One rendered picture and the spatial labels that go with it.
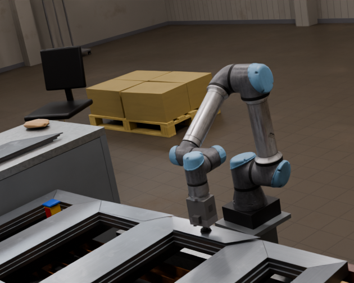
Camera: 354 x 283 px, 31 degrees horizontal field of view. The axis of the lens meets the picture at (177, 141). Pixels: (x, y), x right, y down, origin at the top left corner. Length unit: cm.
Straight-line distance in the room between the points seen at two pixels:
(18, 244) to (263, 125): 109
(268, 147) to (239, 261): 62
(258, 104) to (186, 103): 415
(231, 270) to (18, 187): 129
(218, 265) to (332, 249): 188
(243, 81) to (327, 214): 205
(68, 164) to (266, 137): 108
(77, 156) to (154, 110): 334
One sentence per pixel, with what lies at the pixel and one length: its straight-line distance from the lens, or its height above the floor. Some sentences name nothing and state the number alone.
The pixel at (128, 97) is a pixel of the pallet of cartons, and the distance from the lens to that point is 675.
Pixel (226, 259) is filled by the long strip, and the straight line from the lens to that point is 221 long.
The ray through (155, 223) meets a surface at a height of 86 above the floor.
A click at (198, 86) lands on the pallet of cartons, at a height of 37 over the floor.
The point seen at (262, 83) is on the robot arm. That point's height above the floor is 132.
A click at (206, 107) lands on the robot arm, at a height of 127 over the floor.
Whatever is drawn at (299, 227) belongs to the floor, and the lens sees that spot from 428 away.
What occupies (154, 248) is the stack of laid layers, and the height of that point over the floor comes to 85.
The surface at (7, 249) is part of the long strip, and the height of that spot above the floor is 86.
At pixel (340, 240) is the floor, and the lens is 408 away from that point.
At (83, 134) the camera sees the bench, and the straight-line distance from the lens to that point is 328.
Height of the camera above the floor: 193
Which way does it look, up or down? 18 degrees down
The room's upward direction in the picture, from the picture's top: 10 degrees counter-clockwise
